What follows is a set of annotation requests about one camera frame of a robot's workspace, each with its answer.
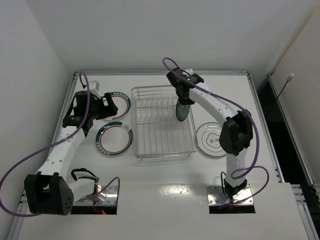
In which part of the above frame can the small blue patterned plate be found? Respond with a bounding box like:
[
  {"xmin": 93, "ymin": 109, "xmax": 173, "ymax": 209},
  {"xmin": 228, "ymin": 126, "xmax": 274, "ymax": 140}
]
[{"xmin": 175, "ymin": 101, "xmax": 191, "ymax": 122}]

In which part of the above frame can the white plate with grey rim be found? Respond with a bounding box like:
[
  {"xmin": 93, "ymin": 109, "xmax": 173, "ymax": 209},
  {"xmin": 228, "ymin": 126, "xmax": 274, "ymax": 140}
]
[{"xmin": 196, "ymin": 122, "xmax": 226, "ymax": 158}]

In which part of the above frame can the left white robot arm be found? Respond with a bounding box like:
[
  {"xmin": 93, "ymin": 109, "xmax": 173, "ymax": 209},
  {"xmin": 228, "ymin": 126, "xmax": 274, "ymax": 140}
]
[{"xmin": 24, "ymin": 90, "xmax": 118, "ymax": 216}]

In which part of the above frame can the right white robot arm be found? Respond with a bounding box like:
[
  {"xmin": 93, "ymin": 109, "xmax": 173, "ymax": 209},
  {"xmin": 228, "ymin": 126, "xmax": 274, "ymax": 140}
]
[{"xmin": 166, "ymin": 67, "xmax": 253, "ymax": 199}]

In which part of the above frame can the far green red rimmed plate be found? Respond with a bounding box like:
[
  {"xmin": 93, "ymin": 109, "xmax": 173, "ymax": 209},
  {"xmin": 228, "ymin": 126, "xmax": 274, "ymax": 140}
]
[{"xmin": 104, "ymin": 91, "xmax": 132, "ymax": 121}]

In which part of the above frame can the green red rimmed plate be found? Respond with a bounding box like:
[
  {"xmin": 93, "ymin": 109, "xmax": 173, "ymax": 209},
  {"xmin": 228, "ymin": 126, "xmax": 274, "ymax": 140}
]
[
  {"xmin": 95, "ymin": 121, "xmax": 133, "ymax": 157},
  {"xmin": 104, "ymin": 91, "xmax": 132, "ymax": 121}
]

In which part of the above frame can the near green red rimmed plate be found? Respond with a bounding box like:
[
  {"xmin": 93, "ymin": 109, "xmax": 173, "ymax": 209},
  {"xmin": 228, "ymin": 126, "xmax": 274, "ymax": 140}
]
[{"xmin": 95, "ymin": 121, "xmax": 133, "ymax": 157}]

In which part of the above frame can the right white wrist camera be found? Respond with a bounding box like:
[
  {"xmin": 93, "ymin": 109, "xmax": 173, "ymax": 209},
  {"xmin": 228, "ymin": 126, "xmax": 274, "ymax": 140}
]
[{"xmin": 183, "ymin": 68, "xmax": 194, "ymax": 75}]

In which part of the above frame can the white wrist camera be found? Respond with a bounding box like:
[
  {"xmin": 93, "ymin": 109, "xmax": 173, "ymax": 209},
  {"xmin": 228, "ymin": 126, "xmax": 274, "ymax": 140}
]
[
  {"xmin": 183, "ymin": 68, "xmax": 194, "ymax": 75},
  {"xmin": 84, "ymin": 80, "xmax": 101, "ymax": 98}
]

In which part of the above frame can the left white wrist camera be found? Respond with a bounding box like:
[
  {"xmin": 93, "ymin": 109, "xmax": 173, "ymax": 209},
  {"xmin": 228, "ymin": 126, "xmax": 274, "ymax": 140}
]
[{"xmin": 84, "ymin": 80, "xmax": 101, "ymax": 98}]

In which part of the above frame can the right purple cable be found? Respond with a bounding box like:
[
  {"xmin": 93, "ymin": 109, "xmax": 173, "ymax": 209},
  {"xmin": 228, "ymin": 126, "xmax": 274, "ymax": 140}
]
[{"xmin": 162, "ymin": 57, "xmax": 270, "ymax": 208}]

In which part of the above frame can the metal wire dish rack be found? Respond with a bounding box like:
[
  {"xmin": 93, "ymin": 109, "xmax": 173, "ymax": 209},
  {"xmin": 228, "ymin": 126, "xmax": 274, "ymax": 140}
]
[{"xmin": 131, "ymin": 85, "xmax": 198, "ymax": 161}]

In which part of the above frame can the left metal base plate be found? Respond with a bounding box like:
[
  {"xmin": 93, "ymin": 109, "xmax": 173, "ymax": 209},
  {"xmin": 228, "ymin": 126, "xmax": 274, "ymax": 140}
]
[{"xmin": 73, "ymin": 185, "xmax": 119, "ymax": 207}]

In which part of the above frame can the metal base plate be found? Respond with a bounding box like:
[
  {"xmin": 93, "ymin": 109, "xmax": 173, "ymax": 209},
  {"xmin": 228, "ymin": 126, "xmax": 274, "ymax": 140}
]
[
  {"xmin": 73, "ymin": 185, "xmax": 119, "ymax": 207},
  {"xmin": 206, "ymin": 185, "xmax": 254, "ymax": 207}
]

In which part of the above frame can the black wall cable with plug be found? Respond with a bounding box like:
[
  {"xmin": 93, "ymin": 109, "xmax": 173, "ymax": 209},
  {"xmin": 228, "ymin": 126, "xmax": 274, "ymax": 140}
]
[{"xmin": 274, "ymin": 72, "xmax": 295, "ymax": 101}]

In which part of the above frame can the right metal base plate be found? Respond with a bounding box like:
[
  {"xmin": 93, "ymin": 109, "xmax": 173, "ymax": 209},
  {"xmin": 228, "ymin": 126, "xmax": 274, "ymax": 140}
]
[{"xmin": 206, "ymin": 185, "xmax": 254, "ymax": 207}]

